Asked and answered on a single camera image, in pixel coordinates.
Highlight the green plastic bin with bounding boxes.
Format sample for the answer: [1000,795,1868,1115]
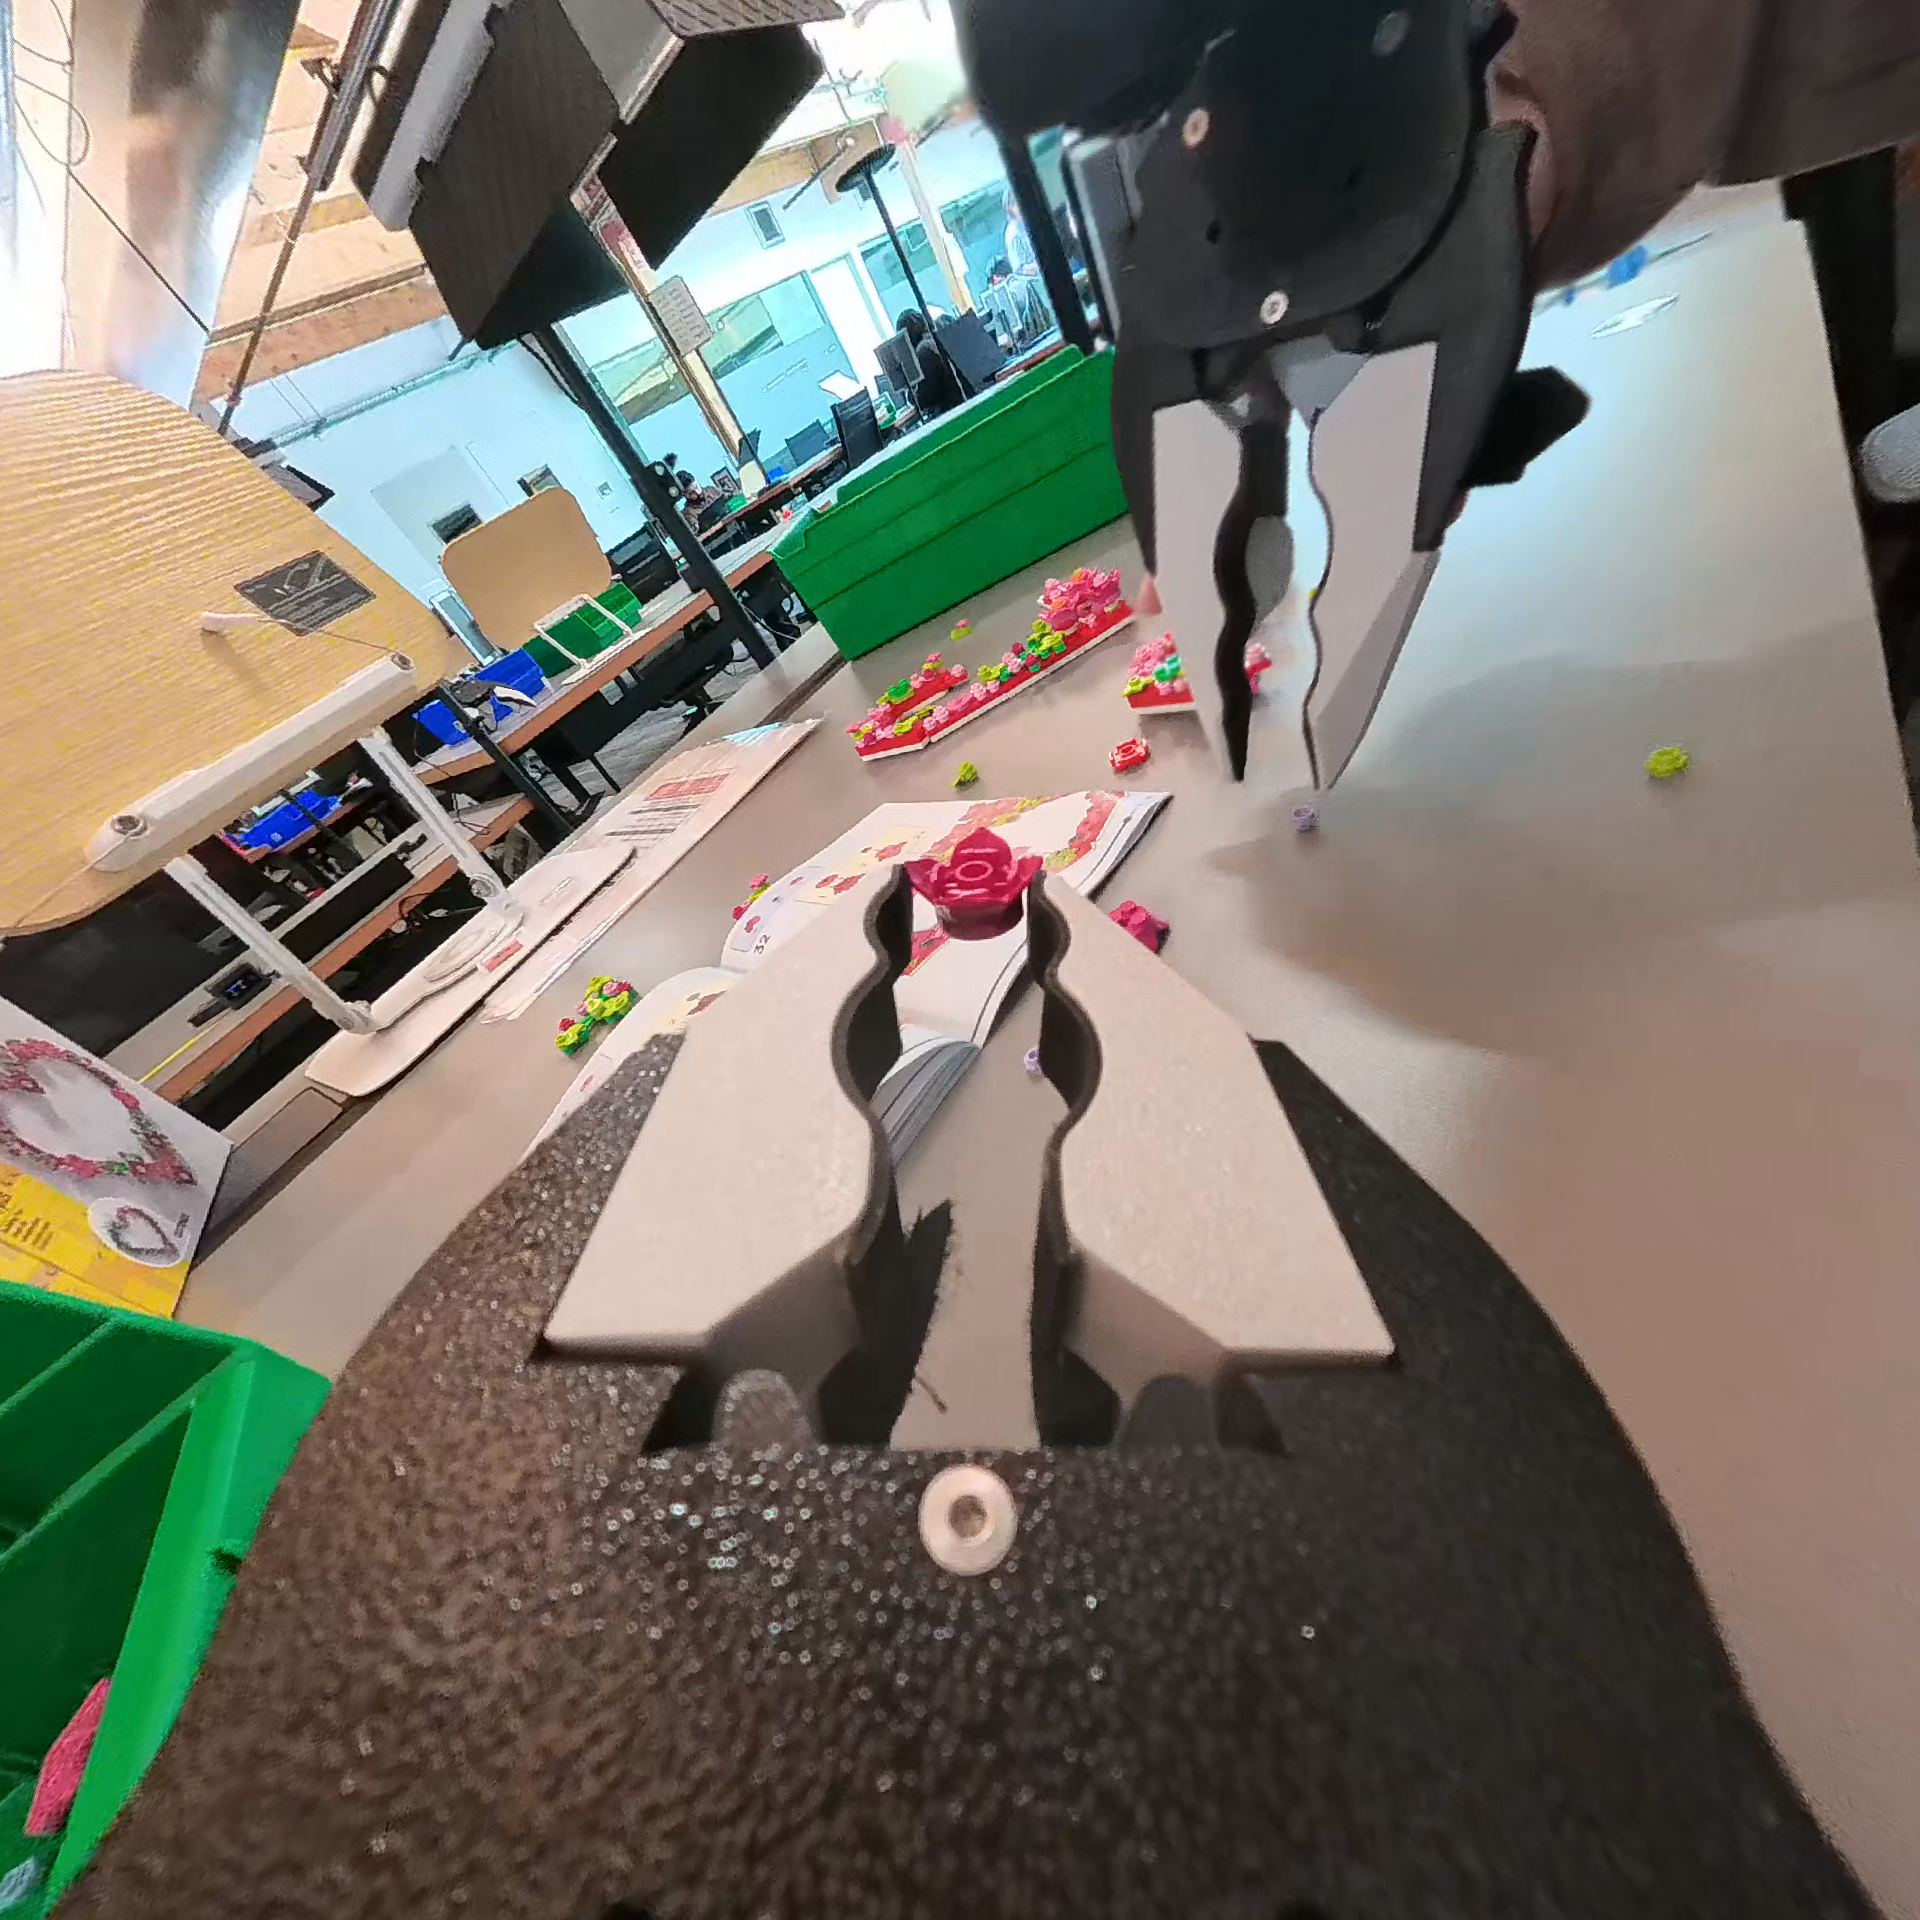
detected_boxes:
[0,1281,331,1920]

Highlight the blue storage bin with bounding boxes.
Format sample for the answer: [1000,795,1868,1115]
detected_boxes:
[411,647,545,751]
[224,792,350,852]

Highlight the black hanging panels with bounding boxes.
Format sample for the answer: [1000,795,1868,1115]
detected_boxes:
[350,0,827,352]

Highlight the round wooden tabletop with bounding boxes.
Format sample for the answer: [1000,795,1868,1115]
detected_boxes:
[0,368,471,937]

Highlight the person's right forearm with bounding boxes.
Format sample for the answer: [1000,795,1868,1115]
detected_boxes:
[1717,0,1920,191]

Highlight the long red lego flower assembly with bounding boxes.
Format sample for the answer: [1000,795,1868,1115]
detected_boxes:
[847,568,1139,764]

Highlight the short red lego flower assembly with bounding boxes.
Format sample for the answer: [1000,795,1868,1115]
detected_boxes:
[1121,632,1272,720]

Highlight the lego set box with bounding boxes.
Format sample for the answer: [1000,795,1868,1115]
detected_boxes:
[0,997,235,1322]

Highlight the small wooden board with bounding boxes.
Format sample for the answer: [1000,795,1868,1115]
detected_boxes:
[439,488,615,650]

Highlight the flat cardboard sheet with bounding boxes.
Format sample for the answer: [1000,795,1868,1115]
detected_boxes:
[576,720,825,861]

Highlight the small lego pieces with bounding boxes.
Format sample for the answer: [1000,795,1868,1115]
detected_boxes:
[0,1676,116,1920]

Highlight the black slanted pole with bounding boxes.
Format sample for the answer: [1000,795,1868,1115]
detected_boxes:
[517,322,776,672]

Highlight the stack of green bins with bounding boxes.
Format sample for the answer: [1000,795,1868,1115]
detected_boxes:
[768,345,1128,664]

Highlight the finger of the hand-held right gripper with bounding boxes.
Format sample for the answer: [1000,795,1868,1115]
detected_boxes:
[1149,381,1296,784]
[1303,343,1446,793]

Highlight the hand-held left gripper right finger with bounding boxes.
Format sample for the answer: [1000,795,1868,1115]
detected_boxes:
[1027,873,1396,1449]

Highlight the lego instruction booklet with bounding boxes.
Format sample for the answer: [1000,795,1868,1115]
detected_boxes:
[533,787,1172,1164]

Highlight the dark pink lego flower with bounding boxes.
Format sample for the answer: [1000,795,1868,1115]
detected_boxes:
[903,827,1043,943]

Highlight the person's right hand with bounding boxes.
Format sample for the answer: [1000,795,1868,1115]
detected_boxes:
[1492,0,1742,289]

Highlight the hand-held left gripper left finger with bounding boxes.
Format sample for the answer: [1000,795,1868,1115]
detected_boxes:
[543,867,963,1449]

